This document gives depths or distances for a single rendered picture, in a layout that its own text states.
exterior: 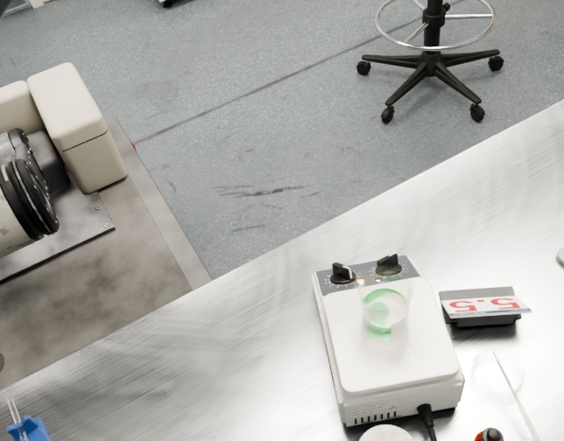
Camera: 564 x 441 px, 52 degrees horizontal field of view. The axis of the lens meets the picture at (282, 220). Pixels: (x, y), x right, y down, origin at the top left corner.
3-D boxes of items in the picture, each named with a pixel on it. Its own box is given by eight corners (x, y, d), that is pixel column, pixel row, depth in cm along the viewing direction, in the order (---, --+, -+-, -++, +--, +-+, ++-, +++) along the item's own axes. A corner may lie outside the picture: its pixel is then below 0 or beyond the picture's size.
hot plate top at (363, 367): (321, 298, 66) (320, 294, 65) (426, 278, 66) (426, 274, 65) (343, 398, 58) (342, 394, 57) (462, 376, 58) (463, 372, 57)
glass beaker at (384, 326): (419, 320, 62) (424, 276, 56) (395, 360, 59) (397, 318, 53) (370, 296, 65) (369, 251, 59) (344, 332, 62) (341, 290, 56)
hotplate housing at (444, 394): (311, 283, 77) (306, 246, 71) (409, 265, 77) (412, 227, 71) (346, 452, 62) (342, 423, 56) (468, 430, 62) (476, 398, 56)
